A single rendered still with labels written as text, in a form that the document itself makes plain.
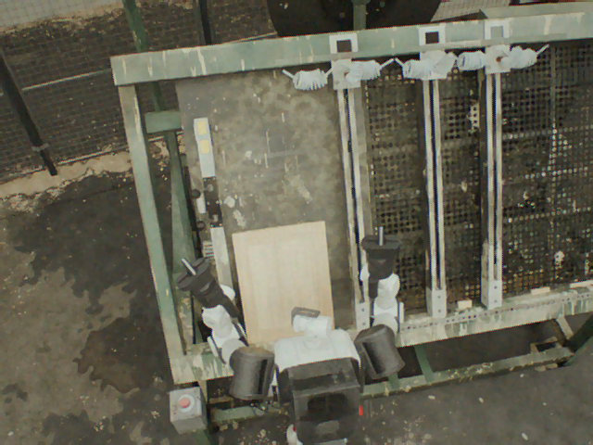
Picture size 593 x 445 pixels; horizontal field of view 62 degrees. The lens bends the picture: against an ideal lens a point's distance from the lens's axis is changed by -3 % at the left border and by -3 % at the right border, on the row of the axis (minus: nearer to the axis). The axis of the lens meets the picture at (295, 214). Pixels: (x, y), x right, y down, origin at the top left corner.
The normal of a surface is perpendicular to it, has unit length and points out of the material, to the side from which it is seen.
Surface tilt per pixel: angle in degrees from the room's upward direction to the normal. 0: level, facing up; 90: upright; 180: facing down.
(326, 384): 23
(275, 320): 54
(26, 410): 0
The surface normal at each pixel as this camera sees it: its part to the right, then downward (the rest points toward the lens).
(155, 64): 0.14, 0.24
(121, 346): 0.00, -0.64
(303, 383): -0.07, -0.88
